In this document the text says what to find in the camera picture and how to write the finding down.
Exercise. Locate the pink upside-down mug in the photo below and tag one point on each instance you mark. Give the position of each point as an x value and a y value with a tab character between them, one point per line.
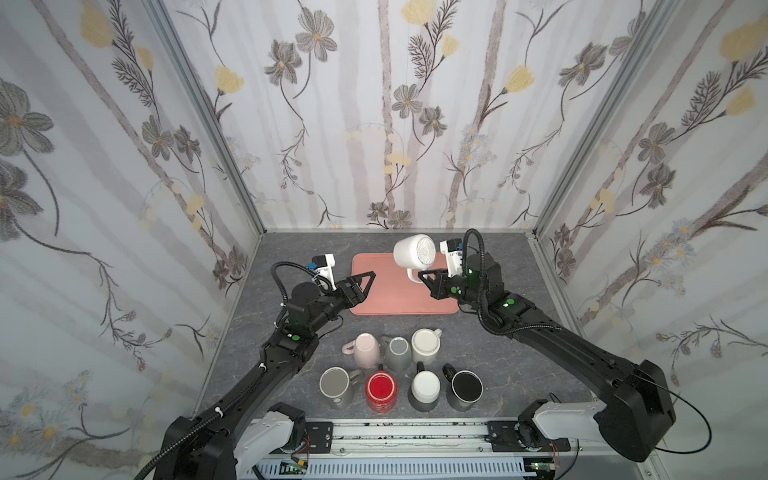
365	350

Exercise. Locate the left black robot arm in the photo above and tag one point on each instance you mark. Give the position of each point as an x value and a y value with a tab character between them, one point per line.
225	441

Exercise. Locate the white slotted cable duct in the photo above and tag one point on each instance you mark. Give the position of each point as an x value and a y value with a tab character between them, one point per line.
395	468

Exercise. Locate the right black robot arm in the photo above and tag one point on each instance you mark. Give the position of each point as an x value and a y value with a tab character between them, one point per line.
633	410

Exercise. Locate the small grey upside-down mug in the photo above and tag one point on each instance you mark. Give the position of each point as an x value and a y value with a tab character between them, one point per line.
397	353

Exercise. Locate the white mug red inside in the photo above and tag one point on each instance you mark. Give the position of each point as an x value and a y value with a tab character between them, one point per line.
425	345

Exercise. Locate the grey mug white base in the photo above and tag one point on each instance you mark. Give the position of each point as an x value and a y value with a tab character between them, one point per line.
425	388

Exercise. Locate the red upside-down mug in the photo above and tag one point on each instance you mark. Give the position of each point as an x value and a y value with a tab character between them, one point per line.
381	390

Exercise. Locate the large grey upside-down mug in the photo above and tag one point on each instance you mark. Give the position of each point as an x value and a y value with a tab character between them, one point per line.
338	385

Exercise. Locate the black mug white rim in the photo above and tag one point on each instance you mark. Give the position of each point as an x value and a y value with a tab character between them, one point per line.
464	389

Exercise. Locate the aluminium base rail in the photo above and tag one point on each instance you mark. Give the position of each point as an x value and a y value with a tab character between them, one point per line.
472	438

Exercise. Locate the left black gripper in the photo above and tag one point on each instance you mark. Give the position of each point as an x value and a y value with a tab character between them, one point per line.
351	282

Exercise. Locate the cream ribbed mug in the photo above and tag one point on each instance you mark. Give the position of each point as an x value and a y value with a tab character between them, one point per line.
415	254

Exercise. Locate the pink rectangular tray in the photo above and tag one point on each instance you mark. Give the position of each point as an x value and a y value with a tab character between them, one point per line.
393	292

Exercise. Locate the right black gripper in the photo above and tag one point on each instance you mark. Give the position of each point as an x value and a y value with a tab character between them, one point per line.
448	284

